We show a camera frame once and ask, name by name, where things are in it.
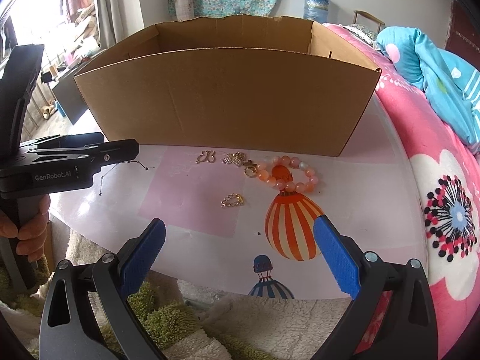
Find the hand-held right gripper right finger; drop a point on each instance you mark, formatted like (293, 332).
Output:
(337, 257)

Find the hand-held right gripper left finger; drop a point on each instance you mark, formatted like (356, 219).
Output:
(142, 258)

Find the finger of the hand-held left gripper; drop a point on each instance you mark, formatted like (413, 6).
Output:
(78, 138)
(116, 152)

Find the gold butterfly pendant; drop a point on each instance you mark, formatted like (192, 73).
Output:
(205, 157)

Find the gold ladder pendant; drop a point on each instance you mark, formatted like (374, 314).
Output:
(235, 157)

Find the brown cardboard box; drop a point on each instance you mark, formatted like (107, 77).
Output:
(225, 101)

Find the person's left hand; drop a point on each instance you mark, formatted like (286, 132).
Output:
(35, 232)

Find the grey cabinet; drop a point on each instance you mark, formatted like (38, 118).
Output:
(71, 101)

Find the pair of shoes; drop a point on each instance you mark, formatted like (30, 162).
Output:
(47, 110)

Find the green white fluffy towel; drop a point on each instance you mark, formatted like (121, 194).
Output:
(262, 318)

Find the pink floral blanket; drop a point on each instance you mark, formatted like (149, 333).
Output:
(442, 277)

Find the grey curtain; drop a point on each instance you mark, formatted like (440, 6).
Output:
(116, 7)

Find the white paper roll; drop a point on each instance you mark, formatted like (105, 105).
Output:
(182, 3)

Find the blue cartoon quilt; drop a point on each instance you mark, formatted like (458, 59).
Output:
(438, 71)

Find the patterned lace cloth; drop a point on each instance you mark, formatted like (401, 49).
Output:
(362, 32)

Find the wooden chair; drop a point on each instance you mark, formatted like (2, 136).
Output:
(369, 15)

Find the blue water jug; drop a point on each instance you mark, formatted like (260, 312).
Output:
(317, 5)

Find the dark red door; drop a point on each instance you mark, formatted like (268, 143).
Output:
(463, 33)

